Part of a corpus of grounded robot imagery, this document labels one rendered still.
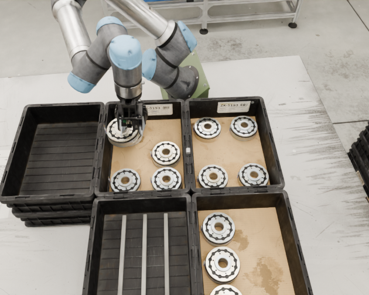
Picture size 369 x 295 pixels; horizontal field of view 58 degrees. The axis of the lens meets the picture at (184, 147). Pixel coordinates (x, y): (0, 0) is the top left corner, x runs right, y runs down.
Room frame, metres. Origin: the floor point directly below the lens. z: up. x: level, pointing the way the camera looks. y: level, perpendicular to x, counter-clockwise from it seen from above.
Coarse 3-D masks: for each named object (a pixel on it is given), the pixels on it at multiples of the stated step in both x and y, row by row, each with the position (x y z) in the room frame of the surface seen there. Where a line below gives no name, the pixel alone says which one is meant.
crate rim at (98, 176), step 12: (108, 108) 0.83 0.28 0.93; (96, 180) 0.52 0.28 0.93; (96, 192) 0.48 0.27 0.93; (108, 192) 0.48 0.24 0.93; (120, 192) 0.48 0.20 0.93; (132, 192) 0.48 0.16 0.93; (144, 192) 0.48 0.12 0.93; (156, 192) 0.48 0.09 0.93; (168, 192) 0.48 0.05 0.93; (180, 192) 0.48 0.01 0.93
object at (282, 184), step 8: (256, 96) 0.89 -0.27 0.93; (264, 104) 0.85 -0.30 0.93; (264, 112) 0.82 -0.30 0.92; (272, 136) 0.69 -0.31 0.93; (272, 144) 0.66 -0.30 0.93; (192, 152) 0.63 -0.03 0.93; (272, 152) 0.63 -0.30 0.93; (192, 160) 0.60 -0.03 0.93; (192, 168) 0.57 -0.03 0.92; (280, 168) 0.57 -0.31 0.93; (192, 176) 0.54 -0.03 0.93; (280, 176) 0.54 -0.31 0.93; (192, 184) 0.51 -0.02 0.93; (280, 184) 0.51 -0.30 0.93; (192, 192) 0.48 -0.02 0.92; (200, 192) 0.48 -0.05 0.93
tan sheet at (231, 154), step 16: (192, 128) 0.81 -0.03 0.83; (224, 128) 0.81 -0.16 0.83; (208, 144) 0.73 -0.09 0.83; (224, 144) 0.73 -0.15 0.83; (240, 144) 0.73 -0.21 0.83; (256, 144) 0.73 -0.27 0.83; (208, 160) 0.66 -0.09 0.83; (224, 160) 0.66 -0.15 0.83; (240, 160) 0.66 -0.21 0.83; (256, 160) 0.66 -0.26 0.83
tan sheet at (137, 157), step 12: (156, 120) 0.85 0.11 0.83; (168, 120) 0.85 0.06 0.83; (180, 120) 0.85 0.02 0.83; (144, 132) 0.79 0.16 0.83; (156, 132) 0.79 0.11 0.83; (168, 132) 0.79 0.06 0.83; (180, 132) 0.79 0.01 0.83; (144, 144) 0.73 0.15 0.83; (156, 144) 0.73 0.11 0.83; (180, 144) 0.73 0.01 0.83; (120, 156) 0.68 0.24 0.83; (132, 156) 0.68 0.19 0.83; (144, 156) 0.68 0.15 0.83; (180, 156) 0.68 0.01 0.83; (120, 168) 0.63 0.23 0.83; (132, 168) 0.63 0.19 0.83; (144, 168) 0.63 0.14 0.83; (156, 168) 0.63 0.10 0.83; (180, 168) 0.63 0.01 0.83; (144, 180) 0.58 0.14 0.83; (168, 180) 0.58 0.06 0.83
